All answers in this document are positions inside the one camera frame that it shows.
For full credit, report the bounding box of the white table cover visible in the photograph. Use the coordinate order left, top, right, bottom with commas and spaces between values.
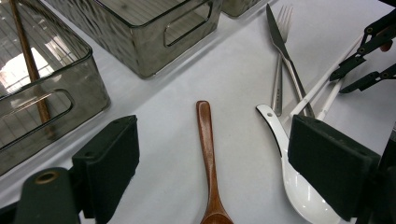
0, 0, 396, 224

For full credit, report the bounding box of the white ceramic spoon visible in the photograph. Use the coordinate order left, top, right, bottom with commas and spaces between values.
255, 104, 358, 224

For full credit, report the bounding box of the white chopstick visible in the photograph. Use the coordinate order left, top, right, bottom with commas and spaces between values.
317, 79, 344, 121
281, 35, 363, 124

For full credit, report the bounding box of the grey clear plastic bin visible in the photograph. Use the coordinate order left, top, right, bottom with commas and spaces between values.
43, 0, 223, 78
0, 0, 110, 176
221, 0, 262, 18

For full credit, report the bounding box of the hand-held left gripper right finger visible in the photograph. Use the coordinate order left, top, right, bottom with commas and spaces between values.
287, 114, 381, 222

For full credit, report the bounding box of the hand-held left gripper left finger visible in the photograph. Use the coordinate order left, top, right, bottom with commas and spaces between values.
71, 115, 140, 224

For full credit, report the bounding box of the metal table knife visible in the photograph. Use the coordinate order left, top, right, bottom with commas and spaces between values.
265, 3, 316, 119

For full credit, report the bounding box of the brown wooden spoon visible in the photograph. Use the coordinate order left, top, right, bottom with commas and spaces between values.
195, 100, 234, 224

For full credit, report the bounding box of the brown wooden chopstick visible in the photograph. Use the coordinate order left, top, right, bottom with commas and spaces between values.
10, 0, 52, 125

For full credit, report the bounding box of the metal fork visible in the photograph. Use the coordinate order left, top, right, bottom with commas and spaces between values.
270, 5, 294, 117

